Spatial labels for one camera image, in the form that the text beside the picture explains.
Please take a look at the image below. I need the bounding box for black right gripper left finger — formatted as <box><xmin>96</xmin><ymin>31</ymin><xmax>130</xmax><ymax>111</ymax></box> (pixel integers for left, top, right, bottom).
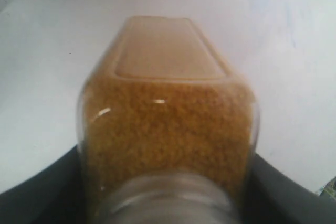
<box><xmin>1</xmin><ymin>147</ymin><xmax>86</xmax><ymax>224</ymax></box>

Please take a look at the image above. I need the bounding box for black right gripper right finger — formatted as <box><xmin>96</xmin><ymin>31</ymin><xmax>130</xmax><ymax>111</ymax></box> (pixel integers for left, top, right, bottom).
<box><xmin>248</xmin><ymin>155</ymin><xmax>335</xmax><ymax>223</ymax></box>

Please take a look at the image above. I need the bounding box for yellow millet bottle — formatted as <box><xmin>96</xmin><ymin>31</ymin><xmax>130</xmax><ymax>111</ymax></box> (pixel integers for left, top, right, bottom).
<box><xmin>77</xmin><ymin>16</ymin><xmax>260</xmax><ymax>223</ymax></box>

